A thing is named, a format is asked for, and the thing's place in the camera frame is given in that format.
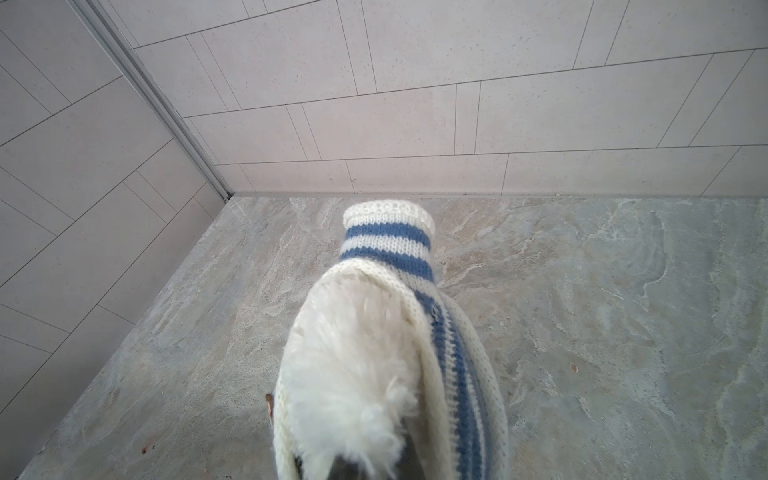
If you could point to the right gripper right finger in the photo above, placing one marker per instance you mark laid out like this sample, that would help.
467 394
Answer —
409 466

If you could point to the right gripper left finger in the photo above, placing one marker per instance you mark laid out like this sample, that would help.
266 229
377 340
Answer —
343 469

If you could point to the blue white striped knit sweater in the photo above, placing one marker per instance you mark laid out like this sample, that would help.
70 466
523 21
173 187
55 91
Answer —
461 429

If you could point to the white teddy bear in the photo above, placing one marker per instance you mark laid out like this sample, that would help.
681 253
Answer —
350 378

